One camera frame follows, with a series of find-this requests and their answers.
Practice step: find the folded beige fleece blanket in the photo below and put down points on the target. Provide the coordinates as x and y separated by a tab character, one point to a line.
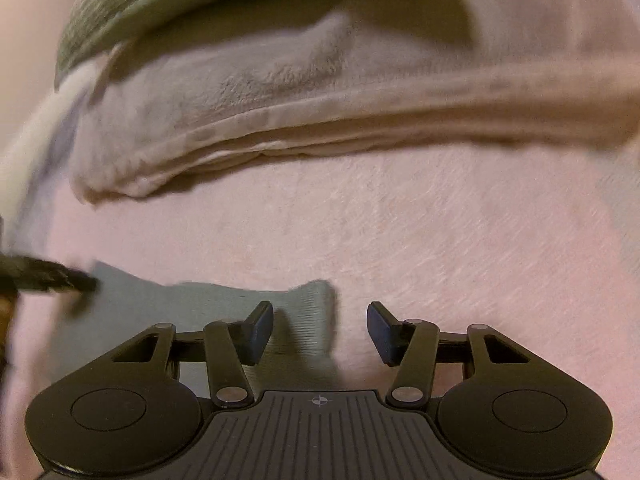
249	78

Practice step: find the grey-green knitted cloth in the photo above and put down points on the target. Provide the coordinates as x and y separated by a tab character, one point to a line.
298	356

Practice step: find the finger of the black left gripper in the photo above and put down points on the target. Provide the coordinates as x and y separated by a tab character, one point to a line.
28	274

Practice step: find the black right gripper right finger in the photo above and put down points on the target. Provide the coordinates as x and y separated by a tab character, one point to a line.
411	348

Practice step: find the pink and grey bedspread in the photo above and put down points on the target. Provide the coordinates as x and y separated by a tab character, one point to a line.
541	242

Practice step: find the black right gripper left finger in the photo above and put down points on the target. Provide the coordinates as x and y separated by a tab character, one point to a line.
229	347

